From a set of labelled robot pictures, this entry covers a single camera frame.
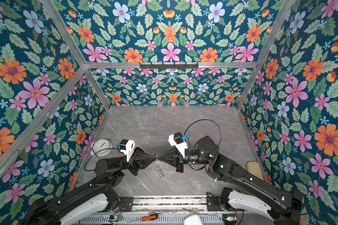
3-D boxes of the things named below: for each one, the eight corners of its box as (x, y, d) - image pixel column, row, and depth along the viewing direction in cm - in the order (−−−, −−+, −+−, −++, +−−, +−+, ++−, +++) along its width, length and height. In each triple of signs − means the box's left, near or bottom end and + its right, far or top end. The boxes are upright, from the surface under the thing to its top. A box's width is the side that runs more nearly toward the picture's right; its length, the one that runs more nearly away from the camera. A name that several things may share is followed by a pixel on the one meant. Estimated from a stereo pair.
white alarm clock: (90, 157, 93) (86, 154, 89) (97, 142, 100) (93, 138, 96) (109, 157, 93) (106, 154, 89) (114, 142, 100) (111, 138, 96)
